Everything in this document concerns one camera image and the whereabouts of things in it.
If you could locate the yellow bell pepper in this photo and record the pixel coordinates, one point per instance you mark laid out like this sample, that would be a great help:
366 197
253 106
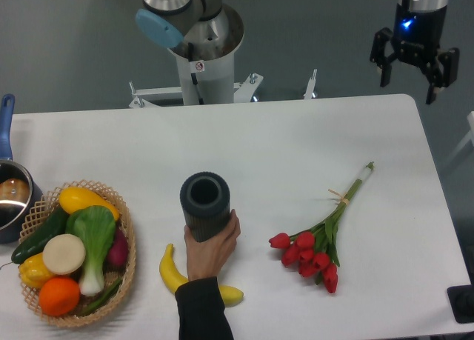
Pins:
34 273

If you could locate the green cucumber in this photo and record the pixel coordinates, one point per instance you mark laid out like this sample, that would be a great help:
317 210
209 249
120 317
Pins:
54 225

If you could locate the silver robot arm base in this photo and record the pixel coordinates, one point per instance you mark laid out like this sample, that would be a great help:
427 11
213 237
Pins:
203 35

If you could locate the woven wicker basket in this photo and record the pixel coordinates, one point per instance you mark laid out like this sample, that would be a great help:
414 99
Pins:
38 214

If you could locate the cream round bun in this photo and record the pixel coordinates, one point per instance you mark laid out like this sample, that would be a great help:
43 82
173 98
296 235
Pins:
64 254

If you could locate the green bok choy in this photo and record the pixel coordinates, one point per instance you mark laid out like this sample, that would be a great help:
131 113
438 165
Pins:
95 227

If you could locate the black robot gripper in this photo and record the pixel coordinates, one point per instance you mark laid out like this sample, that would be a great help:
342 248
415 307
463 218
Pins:
416 40

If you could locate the person's bare hand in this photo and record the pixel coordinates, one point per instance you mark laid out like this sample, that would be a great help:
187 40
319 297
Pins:
206 259

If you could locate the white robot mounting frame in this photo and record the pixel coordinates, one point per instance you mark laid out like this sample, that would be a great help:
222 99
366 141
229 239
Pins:
197 91

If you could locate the orange fruit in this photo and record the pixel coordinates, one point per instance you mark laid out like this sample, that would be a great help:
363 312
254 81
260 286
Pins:
59 296

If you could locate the red tulip bouquet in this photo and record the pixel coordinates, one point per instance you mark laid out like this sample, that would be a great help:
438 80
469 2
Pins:
314 250

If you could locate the blue handled saucepan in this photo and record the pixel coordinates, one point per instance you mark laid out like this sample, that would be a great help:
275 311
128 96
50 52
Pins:
19 192

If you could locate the dark grey ribbed vase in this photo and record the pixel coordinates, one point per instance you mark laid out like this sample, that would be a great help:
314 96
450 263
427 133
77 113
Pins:
205 201

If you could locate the yellow squash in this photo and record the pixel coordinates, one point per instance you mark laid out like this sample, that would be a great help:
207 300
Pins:
72 199

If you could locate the green bean pod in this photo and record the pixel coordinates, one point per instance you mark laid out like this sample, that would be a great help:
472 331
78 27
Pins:
102 299

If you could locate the black device at edge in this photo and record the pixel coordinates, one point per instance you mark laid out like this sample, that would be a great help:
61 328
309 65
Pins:
461 302

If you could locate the yellow banana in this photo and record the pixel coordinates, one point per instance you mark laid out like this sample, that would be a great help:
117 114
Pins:
173 279

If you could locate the purple red onion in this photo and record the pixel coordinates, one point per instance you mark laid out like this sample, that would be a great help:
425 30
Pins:
118 253

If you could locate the black sleeved forearm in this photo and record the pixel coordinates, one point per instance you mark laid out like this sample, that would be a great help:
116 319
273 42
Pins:
201 311

